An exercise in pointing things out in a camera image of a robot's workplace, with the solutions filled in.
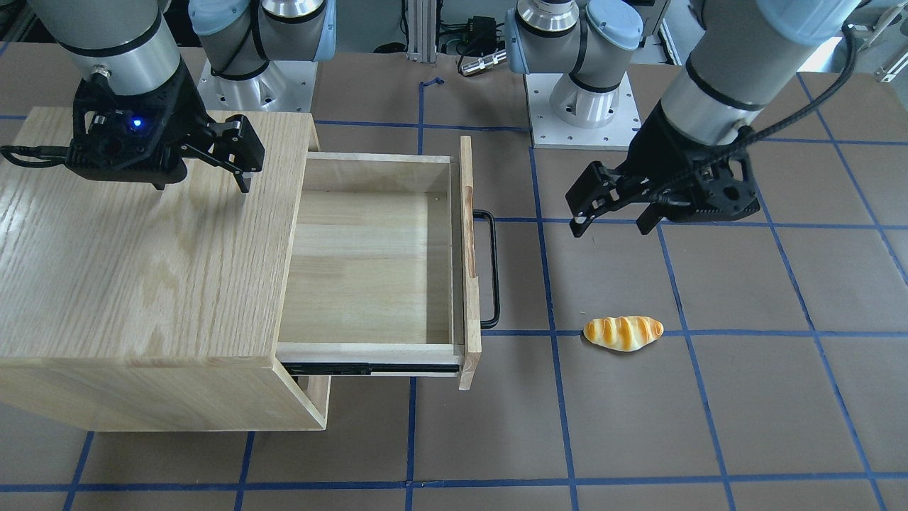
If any wooden drawer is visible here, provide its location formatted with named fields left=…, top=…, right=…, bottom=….
left=276, top=136, right=481, bottom=390

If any toy bread roll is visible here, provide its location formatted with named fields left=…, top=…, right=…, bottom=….
left=582, top=316, right=665, bottom=353

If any wooden drawer cabinet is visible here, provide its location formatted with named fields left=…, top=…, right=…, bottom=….
left=1, top=112, right=331, bottom=432

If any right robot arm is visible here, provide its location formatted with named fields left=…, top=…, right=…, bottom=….
left=27, top=1, right=641, bottom=193

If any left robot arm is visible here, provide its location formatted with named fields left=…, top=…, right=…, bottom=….
left=504, top=1, right=860, bottom=237

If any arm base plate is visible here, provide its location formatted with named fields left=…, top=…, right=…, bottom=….
left=525, top=72, right=642, bottom=151
left=197, top=61, right=320, bottom=113

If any black drawer handle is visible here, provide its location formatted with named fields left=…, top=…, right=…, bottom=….
left=472, top=208, right=502, bottom=330

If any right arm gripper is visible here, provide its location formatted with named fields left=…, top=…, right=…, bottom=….
left=64, top=75, right=265, bottom=194

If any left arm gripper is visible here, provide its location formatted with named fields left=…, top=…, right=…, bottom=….
left=565, top=104, right=761, bottom=237

